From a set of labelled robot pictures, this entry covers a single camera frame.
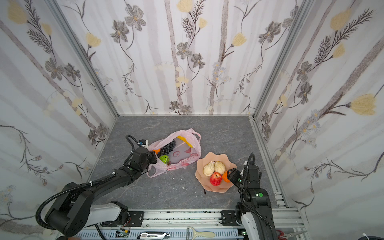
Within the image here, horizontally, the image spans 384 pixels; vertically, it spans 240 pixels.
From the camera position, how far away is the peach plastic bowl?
0.82m

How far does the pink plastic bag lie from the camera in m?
0.88

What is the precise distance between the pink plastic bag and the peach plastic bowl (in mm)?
52
